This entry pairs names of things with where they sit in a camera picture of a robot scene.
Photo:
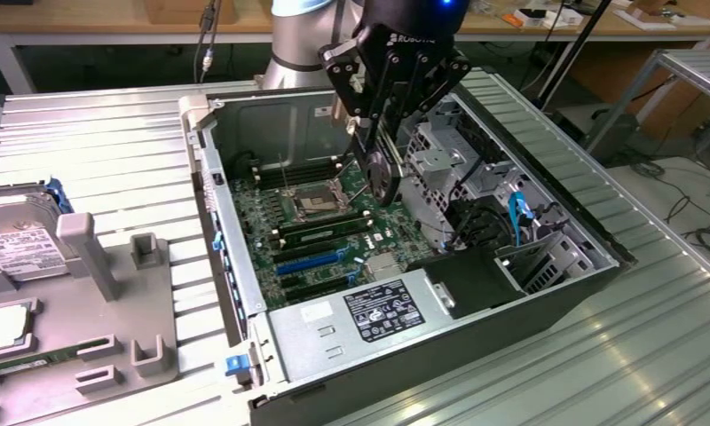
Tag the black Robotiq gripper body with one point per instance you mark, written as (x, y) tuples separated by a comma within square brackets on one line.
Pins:
[(414, 22)]

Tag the graphics card with black fan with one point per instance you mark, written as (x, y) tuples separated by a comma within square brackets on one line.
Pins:
[(383, 177)]

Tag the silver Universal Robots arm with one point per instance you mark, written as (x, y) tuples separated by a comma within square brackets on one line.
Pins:
[(295, 53)]

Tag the orange and white box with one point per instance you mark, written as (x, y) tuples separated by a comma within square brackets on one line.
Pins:
[(521, 20)]

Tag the silver perforated drive cage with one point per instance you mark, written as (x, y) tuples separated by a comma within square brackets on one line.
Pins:
[(437, 173)]

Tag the black slanted pole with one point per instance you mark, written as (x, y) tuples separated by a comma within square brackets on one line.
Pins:
[(574, 49)]

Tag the thin metal locking lever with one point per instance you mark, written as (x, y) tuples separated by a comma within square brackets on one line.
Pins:
[(283, 175)]

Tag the metal socket cover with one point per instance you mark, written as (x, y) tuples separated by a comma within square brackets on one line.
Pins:
[(346, 186)]

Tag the CPU socket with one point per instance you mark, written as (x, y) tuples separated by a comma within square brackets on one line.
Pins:
[(315, 204)]

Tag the dark RAM stick in slot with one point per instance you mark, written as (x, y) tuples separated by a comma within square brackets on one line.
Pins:
[(325, 231)]

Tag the green motherboard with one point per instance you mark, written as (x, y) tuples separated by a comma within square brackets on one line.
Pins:
[(383, 231)]

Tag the flat white box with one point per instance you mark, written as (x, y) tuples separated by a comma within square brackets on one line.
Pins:
[(645, 18)]

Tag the silver chipset heat sink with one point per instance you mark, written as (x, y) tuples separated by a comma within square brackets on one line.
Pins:
[(385, 264)]

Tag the blue expansion slot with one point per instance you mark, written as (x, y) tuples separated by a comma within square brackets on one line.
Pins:
[(307, 266)]

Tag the long wooden desk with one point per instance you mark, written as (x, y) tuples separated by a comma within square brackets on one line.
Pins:
[(94, 24)]

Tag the small blue card clip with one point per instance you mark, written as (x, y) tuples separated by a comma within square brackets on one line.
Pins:
[(215, 245)]

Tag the black plastic shroud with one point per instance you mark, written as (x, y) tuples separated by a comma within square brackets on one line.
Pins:
[(467, 279)]

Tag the silver disk bay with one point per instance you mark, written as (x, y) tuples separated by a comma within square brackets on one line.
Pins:
[(555, 262)]

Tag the long black expansion slot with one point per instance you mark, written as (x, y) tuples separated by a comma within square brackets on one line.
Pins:
[(313, 290)]

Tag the silver power supply unit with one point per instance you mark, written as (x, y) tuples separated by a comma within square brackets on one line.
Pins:
[(307, 337)]

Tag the open black PC case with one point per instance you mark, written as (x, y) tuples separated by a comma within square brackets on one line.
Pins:
[(509, 355)]

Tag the blue case latch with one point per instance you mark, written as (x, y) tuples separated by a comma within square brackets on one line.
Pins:
[(234, 366)]

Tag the grey plastic parts rack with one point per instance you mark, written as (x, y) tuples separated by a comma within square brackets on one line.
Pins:
[(77, 319)]

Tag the silver CPU chip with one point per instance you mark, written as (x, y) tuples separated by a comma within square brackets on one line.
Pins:
[(0, 326)]

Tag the green RAM stick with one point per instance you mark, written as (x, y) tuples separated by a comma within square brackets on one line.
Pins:
[(29, 361)]

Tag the black box under frame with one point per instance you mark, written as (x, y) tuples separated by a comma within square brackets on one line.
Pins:
[(615, 128)]

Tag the grey metal frame table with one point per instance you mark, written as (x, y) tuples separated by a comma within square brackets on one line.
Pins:
[(698, 66)]

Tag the hard disk with blue bracket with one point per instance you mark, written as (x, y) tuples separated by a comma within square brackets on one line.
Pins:
[(12, 239)]

